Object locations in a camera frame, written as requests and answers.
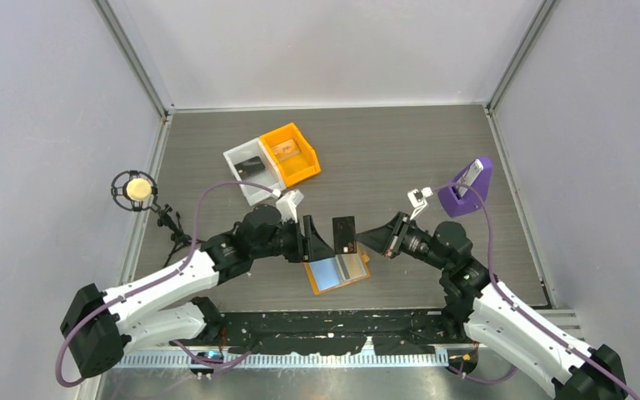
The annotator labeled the orange plastic bin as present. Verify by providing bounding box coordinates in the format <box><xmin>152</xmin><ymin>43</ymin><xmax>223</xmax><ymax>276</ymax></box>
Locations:
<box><xmin>260</xmin><ymin>122</ymin><xmax>322</xmax><ymax>188</ymax></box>

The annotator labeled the microphone with shock mount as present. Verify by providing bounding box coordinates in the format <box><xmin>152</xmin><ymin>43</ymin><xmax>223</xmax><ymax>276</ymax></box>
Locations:
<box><xmin>110</xmin><ymin>170</ymin><xmax>158</xmax><ymax>213</ymax></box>

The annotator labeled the white plastic bin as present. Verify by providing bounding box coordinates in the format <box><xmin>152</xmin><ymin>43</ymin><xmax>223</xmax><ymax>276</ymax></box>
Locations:
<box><xmin>222</xmin><ymin>137</ymin><xmax>287</xmax><ymax>193</ymax></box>

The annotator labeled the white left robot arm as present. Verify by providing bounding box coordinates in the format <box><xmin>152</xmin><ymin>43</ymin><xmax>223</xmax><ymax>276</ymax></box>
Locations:
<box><xmin>56</xmin><ymin>205</ymin><xmax>335</xmax><ymax>387</ymax></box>

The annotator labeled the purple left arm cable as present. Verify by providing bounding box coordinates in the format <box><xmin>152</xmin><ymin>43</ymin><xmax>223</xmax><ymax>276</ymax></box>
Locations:
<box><xmin>56</xmin><ymin>181</ymin><xmax>283</xmax><ymax>388</ymax></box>

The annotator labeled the black credit card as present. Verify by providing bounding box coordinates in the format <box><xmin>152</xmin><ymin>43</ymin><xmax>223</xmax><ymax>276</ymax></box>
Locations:
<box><xmin>332</xmin><ymin>216</ymin><xmax>358</xmax><ymax>254</ymax></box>
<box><xmin>233</xmin><ymin>156</ymin><xmax>266</xmax><ymax>180</ymax></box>

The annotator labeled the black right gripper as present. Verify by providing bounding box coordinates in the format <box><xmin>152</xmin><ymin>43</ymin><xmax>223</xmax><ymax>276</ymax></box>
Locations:
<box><xmin>354</xmin><ymin>212</ymin><xmax>451</xmax><ymax>273</ymax></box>

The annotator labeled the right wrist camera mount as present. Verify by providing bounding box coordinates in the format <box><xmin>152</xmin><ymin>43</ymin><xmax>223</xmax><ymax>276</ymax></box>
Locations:
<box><xmin>407</xmin><ymin>187</ymin><xmax>434</xmax><ymax>220</ymax></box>

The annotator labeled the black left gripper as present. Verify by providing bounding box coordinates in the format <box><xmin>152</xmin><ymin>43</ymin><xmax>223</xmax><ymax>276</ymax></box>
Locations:
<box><xmin>251</xmin><ymin>215</ymin><xmax>335</xmax><ymax>263</ymax></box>

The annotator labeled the aluminium front rail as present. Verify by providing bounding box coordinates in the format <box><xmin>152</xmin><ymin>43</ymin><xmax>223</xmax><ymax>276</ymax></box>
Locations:
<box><xmin>115</xmin><ymin>349</ymin><xmax>449</xmax><ymax>369</ymax></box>

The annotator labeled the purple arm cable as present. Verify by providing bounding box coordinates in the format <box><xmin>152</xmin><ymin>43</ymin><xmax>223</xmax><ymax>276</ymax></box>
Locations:
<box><xmin>430</xmin><ymin>182</ymin><xmax>640</xmax><ymax>400</ymax></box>
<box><xmin>56</xmin><ymin>181</ymin><xmax>283</xmax><ymax>388</ymax></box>

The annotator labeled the purple metronome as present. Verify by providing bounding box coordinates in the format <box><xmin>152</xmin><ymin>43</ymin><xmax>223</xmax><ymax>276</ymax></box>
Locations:
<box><xmin>437</xmin><ymin>156</ymin><xmax>493</xmax><ymax>218</ymax></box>

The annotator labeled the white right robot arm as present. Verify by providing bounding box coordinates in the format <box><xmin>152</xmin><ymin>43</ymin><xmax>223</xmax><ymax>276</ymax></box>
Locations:
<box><xmin>356</xmin><ymin>212</ymin><xmax>634</xmax><ymax>399</ymax></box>

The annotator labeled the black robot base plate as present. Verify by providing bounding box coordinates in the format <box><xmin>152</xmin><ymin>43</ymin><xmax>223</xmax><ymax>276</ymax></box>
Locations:
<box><xmin>168</xmin><ymin>307</ymin><xmax>498</xmax><ymax>358</ymax></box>

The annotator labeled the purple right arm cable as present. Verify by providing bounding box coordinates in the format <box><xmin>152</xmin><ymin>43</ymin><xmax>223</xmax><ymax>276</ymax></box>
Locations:
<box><xmin>430</xmin><ymin>182</ymin><xmax>640</xmax><ymax>400</ymax></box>

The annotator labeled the tan card stack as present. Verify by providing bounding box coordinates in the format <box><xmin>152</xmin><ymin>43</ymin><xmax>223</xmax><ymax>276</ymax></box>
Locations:
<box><xmin>272</xmin><ymin>139</ymin><xmax>300</xmax><ymax>162</ymax></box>

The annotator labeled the orange card holder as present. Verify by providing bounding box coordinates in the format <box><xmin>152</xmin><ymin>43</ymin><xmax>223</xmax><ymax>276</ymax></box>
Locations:
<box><xmin>304</xmin><ymin>247</ymin><xmax>371</xmax><ymax>295</ymax></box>

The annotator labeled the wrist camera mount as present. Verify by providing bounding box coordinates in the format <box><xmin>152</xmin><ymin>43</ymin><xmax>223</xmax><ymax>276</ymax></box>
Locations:
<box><xmin>407</xmin><ymin>187</ymin><xmax>434</xmax><ymax>220</ymax></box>
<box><xmin>275</xmin><ymin>189</ymin><xmax>305</xmax><ymax>223</ymax></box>

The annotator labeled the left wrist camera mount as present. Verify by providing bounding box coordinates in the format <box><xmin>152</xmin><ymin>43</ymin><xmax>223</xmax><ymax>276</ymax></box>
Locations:
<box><xmin>275</xmin><ymin>189</ymin><xmax>305</xmax><ymax>223</ymax></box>

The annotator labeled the black microphone tripod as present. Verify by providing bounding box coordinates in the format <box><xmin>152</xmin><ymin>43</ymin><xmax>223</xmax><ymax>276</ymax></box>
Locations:
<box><xmin>152</xmin><ymin>202</ymin><xmax>193</xmax><ymax>268</ymax></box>

